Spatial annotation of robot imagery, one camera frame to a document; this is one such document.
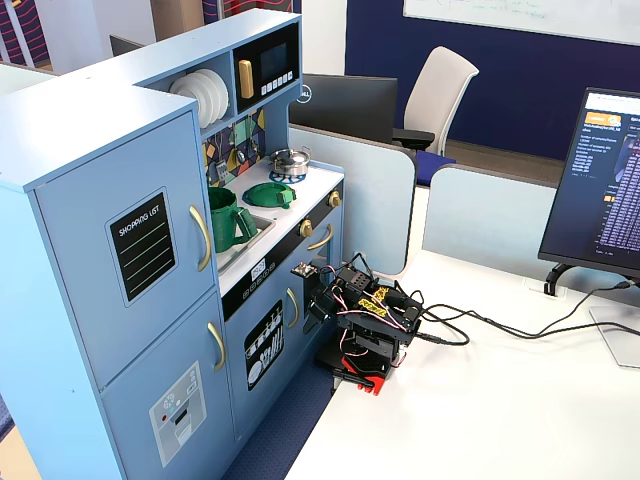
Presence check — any steel pot lid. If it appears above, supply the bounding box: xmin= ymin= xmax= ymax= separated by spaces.
xmin=272 ymin=149 xmax=307 ymax=167

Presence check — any blue oven door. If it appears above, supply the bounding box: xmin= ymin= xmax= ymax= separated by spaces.
xmin=298 ymin=208 xmax=344 ymax=321

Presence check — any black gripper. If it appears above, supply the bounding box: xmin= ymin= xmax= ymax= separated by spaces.
xmin=302 ymin=280 xmax=347 ymax=337

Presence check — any white desk cable port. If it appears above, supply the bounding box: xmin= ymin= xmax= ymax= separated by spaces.
xmin=523 ymin=277 xmax=570 ymax=301

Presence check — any gold microwave handle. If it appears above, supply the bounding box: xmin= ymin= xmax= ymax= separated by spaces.
xmin=236 ymin=58 xmax=254 ymax=100

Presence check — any gold freezer handle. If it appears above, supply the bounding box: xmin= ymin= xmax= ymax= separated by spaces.
xmin=206 ymin=321 xmax=228 ymax=373

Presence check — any shopping list chalkboard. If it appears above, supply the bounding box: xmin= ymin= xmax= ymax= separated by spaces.
xmin=104 ymin=187 xmax=180 ymax=309

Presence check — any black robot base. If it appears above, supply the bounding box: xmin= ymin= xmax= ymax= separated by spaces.
xmin=314 ymin=332 xmax=407 ymax=376

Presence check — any pale blue desk divider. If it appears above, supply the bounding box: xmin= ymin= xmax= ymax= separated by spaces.
xmin=422 ymin=163 xmax=560 ymax=271
xmin=288 ymin=123 xmax=418 ymax=276
xmin=0 ymin=61 xmax=60 ymax=99

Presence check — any red table clamp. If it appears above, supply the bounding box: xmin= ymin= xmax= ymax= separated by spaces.
xmin=333 ymin=355 xmax=387 ymax=398

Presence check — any steel toy ladle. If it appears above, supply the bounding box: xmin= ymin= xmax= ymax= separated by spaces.
xmin=233 ymin=119 xmax=249 ymax=164

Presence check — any blue toy kitchen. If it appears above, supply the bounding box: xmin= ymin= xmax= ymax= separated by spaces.
xmin=0 ymin=8 xmax=346 ymax=480

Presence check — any black cable with plug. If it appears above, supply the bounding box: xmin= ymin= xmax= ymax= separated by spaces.
xmin=419 ymin=279 xmax=636 ymax=346

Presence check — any steel toy pot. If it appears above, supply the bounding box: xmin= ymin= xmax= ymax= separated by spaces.
xmin=268 ymin=146 xmax=314 ymax=179

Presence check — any blue upholstered seat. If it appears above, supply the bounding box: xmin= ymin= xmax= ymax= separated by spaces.
xmin=414 ymin=149 xmax=459 ymax=186

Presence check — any gold oven handle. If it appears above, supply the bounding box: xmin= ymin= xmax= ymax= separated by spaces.
xmin=306 ymin=223 xmax=334 ymax=251

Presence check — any black computer monitor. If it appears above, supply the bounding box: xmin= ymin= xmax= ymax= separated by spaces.
xmin=537 ymin=86 xmax=640 ymax=279

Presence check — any white wall whiteboard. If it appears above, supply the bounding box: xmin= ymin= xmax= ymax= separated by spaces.
xmin=402 ymin=0 xmax=640 ymax=47

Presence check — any green plastic pitcher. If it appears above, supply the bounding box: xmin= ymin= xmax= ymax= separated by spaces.
xmin=207 ymin=186 xmax=259 ymax=254

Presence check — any white office chair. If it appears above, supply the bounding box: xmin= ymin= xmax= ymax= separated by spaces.
xmin=392 ymin=45 xmax=481 ymax=157

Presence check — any grey toy sink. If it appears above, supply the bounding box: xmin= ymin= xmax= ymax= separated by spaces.
xmin=215 ymin=212 xmax=277 ymax=275

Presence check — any black microwave door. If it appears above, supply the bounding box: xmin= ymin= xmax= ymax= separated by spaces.
xmin=232 ymin=23 xmax=300 ymax=115

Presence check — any green pitcher lid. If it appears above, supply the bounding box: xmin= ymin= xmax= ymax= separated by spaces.
xmin=242 ymin=181 xmax=297 ymax=210

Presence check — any blue dishwasher door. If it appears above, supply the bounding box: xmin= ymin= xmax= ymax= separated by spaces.
xmin=223 ymin=272 xmax=304 ymax=444

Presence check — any silver monitor stand base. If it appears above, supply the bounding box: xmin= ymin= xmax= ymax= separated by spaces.
xmin=589 ymin=304 xmax=640 ymax=370

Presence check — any white toy plate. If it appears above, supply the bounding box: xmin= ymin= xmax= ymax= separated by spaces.
xmin=205 ymin=67 xmax=231 ymax=121
xmin=168 ymin=75 xmax=211 ymax=128
xmin=193 ymin=70 xmax=222 ymax=125

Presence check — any long black cable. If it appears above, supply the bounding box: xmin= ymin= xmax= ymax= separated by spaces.
xmin=414 ymin=304 xmax=640 ymax=349

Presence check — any gold fridge handle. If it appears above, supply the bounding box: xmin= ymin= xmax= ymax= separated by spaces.
xmin=188 ymin=205 xmax=213 ymax=274

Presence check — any gold dishwasher handle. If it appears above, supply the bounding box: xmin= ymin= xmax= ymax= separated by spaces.
xmin=285 ymin=287 xmax=300 ymax=330

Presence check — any blue freezer door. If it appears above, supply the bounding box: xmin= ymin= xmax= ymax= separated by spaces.
xmin=98 ymin=292 xmax=237 ymax=480

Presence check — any black Dell monitor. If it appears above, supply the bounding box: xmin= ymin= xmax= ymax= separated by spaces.
xmin=288 ymin=73 xmax=400 ymax=146

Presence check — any steel slotted spatula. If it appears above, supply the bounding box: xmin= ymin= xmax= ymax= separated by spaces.
xmin=215 ymin=132 xmax=232 ymax=182

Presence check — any blue fridge door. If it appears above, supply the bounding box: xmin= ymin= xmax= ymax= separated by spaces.
xmin=32 ymin=110 xmax=220 ymax=391

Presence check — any dark monitor back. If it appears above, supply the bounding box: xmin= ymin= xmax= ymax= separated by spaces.
xmin=108 ymin=33 xmax=146 ymax=58

